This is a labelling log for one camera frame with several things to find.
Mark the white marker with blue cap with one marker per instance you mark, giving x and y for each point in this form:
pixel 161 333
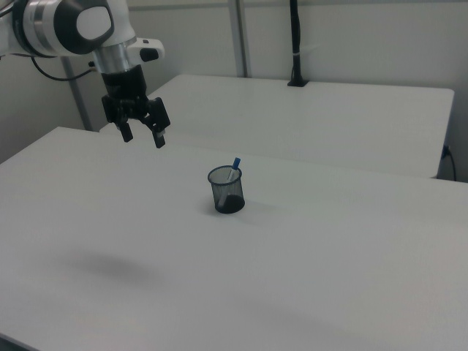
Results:
pixel 234 170

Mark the black pole with clamp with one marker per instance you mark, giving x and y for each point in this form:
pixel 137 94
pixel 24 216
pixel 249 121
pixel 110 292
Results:
pixel 295 36

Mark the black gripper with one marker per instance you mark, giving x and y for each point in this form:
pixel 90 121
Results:
pixel 124 87

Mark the black mesh pen cup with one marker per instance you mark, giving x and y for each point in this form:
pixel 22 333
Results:
pixel 228 197

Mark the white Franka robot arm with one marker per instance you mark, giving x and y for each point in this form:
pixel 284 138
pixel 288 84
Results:
pixel 44 22

